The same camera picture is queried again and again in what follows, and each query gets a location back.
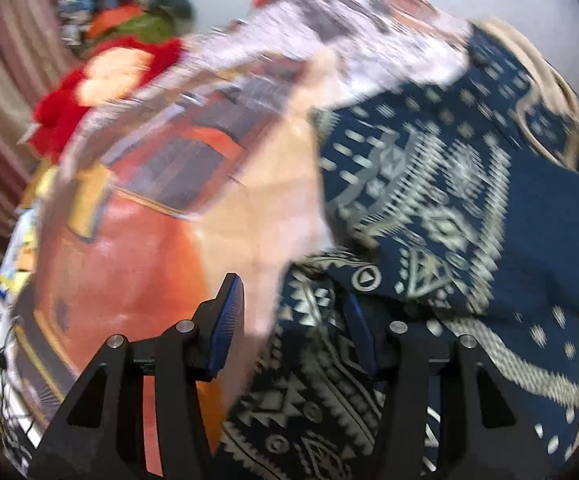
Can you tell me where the navy patterned hooded garment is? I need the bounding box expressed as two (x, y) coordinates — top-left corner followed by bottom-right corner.
(214, 18), (579, 479)

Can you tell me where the green storage box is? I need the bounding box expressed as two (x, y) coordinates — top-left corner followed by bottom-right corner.
(116, 12), (176, 44)

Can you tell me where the orange box on pile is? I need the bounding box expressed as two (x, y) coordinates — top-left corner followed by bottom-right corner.
(85, 4), (144, 40)

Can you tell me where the red plush toy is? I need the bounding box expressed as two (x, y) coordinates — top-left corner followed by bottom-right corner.
(22, 36), (185, 162)

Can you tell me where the pile of clutter clothes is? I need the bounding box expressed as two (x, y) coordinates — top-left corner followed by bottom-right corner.
(57, 0), (135, 51)

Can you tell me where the newspaper print bed cover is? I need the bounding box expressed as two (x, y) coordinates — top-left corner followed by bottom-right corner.
(0, 0), (471, 472)

